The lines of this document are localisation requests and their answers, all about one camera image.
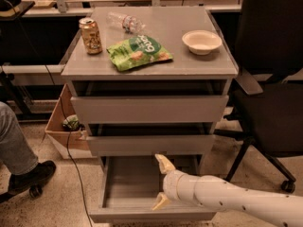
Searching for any grey bottom drawer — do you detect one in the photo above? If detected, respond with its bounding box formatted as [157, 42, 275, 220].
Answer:
[89, 156, 215, 223]

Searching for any black shoe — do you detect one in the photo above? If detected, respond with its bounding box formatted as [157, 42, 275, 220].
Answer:
[0, 160, 56, 202]

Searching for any grey top drawer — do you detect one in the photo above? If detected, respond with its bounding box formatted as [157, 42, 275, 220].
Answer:
[71, 96, 228, 124]

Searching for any cardboard box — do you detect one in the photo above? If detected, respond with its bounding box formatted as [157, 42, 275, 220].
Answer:
[45, 84, 92, 159]

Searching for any grey drawer cabinet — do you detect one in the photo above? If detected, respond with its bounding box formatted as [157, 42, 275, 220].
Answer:
[62, 7, 238, 168]

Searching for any green chip bag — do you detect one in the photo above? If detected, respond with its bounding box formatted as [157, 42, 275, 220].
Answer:
[107, 35, 173, 72]

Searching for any white paper bowl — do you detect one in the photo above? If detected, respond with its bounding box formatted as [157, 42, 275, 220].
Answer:
[182, 30, 223, 56]

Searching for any black cable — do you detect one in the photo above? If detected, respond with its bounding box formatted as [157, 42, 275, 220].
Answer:
[0, 0, 95, 227]

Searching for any person leg in jeans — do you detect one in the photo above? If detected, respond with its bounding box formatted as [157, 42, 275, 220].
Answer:
[0, 102, 38, 175]

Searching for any black chair caster left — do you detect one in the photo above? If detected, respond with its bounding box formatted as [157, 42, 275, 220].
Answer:
[29, 184, 43, 199]

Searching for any black office chair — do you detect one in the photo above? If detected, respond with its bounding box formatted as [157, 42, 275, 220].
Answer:
[215, 0, 303, 193]

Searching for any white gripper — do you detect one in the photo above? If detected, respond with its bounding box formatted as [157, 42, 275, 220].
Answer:
[152, 154, 197, 211]

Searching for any clear plastic water bottle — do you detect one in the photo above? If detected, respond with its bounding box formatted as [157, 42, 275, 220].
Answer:
[106, 11, 146, 34]

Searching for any grey drawer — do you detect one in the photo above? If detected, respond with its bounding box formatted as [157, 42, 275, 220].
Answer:
[89, 156, 215, 223]
[71, 96, 228, 124]
[86, 135, 214, 156]

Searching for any grey middle drawer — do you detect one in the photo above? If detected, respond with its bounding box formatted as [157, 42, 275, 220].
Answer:
[86, 135, 214, 156]

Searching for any green item in box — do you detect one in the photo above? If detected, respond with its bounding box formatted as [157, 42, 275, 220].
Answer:
[62, 114, 80, 131]

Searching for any gold soda can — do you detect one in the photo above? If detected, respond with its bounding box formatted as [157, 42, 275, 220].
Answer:
[79, 17, 102, 55]

